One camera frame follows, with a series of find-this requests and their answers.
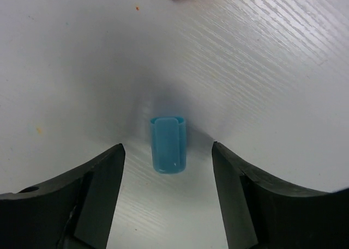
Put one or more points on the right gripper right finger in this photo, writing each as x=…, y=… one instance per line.
x=260, y=210

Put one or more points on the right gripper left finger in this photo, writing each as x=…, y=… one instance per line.
x=72, y=210

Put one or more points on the blue highlighter cap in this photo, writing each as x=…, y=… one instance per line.
x=168, y=144

